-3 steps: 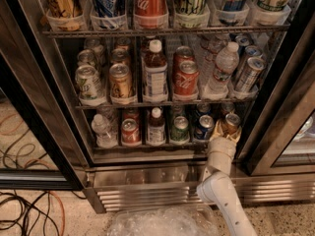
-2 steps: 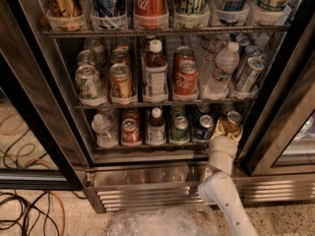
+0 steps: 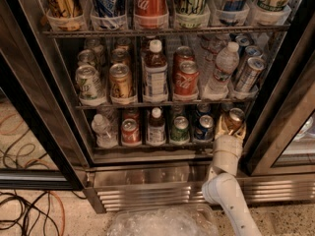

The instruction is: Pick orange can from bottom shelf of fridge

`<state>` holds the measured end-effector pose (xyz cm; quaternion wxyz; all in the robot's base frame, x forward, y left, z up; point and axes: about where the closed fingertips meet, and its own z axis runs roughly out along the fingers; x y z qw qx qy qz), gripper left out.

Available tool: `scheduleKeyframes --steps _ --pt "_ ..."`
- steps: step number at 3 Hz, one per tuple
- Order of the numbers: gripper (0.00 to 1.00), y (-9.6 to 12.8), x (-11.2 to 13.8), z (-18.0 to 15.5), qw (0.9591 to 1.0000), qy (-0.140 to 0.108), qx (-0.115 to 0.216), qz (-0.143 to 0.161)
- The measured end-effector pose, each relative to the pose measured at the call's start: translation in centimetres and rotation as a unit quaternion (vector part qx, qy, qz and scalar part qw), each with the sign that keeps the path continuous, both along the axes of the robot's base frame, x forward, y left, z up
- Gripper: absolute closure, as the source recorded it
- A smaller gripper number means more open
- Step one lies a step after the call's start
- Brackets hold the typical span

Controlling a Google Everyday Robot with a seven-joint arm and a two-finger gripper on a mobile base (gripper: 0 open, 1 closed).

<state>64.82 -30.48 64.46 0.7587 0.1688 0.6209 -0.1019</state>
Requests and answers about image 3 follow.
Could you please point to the white green can middle rear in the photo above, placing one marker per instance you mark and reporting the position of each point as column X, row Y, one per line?
column 97, row 46

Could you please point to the water bottle shelf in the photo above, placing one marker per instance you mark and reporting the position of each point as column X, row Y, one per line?
column 105, row 136
column 226, row 62
column 108, row 112
column 208, row 47

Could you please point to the blue can shelf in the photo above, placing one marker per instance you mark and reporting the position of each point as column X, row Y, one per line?
column 110, row 14
column 204, row 129
column 201, row 110

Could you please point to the right glass fridge door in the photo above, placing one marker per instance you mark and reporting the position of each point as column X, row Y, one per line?
column 284, row 103

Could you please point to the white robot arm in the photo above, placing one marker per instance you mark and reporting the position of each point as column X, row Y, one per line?
column 221, row 187

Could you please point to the bottom wire shelf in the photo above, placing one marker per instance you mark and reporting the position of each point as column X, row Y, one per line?
column 187, row 145

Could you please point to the wire shelf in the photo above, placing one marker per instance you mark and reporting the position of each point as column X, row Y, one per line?
column 165, row 103
column 187, row 145
column 161, row 32

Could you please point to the tea bottle bottom shelf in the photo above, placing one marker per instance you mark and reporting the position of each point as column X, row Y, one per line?
column 156, row 128

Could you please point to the blue can bottom shelf rear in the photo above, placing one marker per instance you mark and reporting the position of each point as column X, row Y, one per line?
column 201, row 110

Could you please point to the water bottle bottom shelf front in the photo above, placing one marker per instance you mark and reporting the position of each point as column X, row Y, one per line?
column 105, row 136

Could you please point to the white green can middle front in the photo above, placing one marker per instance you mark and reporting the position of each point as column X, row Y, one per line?
column 91, row 89

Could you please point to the blue can top shelf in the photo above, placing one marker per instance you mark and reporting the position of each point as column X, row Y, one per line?
column 110, row 14

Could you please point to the silver slim can middle front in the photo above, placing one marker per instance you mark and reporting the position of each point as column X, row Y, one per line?
column 253, row 68

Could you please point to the steel fridge base grille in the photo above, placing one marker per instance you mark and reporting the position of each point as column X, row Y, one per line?
column 126, row 187

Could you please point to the blue can bottom shelf front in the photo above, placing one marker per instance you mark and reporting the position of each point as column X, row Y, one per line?
column 204, row 129

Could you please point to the middle wire shelf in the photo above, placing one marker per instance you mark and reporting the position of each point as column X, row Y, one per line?
column 165, row 103

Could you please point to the red cola can bottom rear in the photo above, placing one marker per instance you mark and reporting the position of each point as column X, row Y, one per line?
column 131, row 113

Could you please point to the top wire shelf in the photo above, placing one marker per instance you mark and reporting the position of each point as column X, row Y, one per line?
column 161, row 32

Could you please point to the white green can top right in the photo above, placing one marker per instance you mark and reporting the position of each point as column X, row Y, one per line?
column 268, row 12

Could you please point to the red cola can middle front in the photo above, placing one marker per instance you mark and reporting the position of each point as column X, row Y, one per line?
column 186, row 80

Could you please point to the water bottle middle shelf rear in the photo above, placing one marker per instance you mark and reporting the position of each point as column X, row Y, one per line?
column 208, row 47

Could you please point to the tea bottle shelf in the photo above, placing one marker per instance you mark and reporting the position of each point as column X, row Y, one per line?
column 155, row 73
column 156, row 128

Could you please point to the water bottle bottom shelf rear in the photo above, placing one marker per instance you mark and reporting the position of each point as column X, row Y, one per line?
column 108, row 112

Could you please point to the orange can bottom shelf front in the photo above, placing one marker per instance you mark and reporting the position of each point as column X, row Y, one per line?
column 234, row 120

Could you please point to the green can bottom shelf rear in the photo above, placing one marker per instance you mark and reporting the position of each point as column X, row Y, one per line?
column 177, row 110

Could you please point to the red cola can bottom front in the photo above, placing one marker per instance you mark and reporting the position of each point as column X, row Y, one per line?
column 130, row 133

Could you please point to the orange can middle rear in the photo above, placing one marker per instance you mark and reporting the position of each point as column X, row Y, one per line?
column 124, row 43

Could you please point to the orange can bottom shelf rear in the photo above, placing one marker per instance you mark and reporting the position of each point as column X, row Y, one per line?
column 226, row 106

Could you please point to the tea bottle middle shelf front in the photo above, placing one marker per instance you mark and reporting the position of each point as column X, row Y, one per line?
column 155, row 73

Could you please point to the red cola can middle rear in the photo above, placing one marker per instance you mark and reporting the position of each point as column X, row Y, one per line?
column 183, row 53

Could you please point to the green can bottom shelf front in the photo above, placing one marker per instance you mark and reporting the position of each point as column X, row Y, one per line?
column 179, row 130

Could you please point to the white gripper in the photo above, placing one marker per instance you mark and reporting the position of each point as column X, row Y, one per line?
column 228, row 146

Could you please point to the silver slim can middle rear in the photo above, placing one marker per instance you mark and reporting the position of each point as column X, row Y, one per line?
column 243, row 40

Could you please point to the water bottle middle shelf front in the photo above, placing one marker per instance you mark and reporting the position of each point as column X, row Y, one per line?
column 226, row 62

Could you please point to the green white can top shelf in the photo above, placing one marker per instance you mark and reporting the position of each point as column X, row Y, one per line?
column 189, row 13

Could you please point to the orange can middle front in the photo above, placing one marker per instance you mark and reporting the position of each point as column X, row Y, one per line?
column 121, row 84

